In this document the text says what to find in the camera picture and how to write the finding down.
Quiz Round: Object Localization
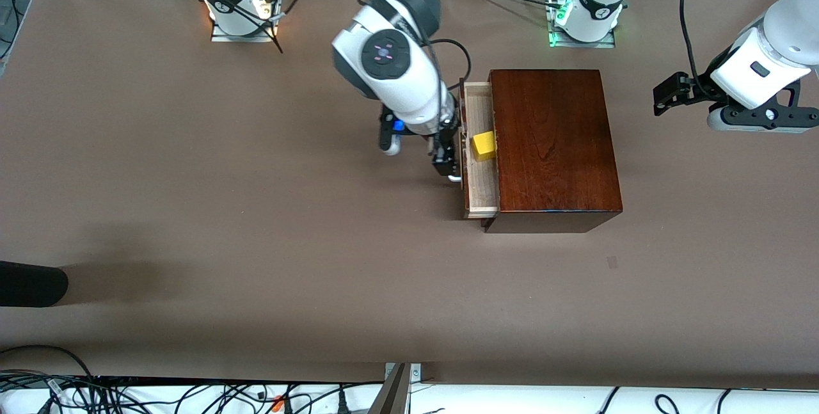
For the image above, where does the yellow wooden block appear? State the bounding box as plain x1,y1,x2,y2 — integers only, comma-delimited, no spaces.
472,131,498,163

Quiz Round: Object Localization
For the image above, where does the wooden drawer with white handle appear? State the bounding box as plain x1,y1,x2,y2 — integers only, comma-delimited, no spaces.
448,77,501,220

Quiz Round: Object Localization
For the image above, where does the dark brown wooden cabinet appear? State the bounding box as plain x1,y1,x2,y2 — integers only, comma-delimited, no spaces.
483,69,623,234

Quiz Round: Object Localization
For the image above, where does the grey metal bar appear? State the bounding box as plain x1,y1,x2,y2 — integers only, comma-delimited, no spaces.
368,363,410,414

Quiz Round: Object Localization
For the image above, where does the black cylinder object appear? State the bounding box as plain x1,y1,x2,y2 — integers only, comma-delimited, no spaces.
0,261,69,308

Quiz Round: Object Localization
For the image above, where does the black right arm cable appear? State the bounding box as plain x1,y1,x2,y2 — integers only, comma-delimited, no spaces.
182,0,473,92

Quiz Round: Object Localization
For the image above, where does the silver metal bracket plate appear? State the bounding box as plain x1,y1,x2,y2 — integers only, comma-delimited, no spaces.
385,363,422,384

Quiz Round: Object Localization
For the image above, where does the black looped cable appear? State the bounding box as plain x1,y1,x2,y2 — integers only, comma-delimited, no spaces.
0,345,97,395

